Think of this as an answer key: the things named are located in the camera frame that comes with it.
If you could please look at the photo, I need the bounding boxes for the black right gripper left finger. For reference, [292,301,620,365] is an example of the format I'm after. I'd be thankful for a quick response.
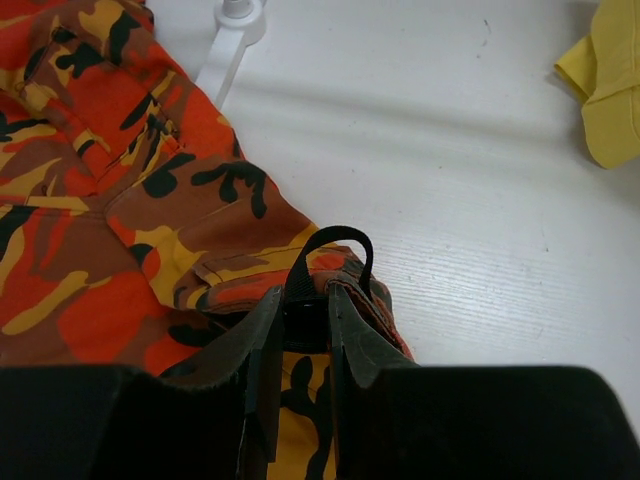
[1,287,283,479]

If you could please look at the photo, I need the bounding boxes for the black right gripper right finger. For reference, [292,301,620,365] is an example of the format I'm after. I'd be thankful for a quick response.
[328,287,639,479]

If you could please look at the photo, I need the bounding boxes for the orange camouflage trousers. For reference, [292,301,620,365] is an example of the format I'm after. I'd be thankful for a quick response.
[1,1,412,479]

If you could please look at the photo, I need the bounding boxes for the yellow folded cloth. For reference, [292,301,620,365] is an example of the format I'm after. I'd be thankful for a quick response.
[554,0,639,169]

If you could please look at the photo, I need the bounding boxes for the white metal clothes rack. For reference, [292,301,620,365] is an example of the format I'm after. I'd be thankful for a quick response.
[195,0,266,109]

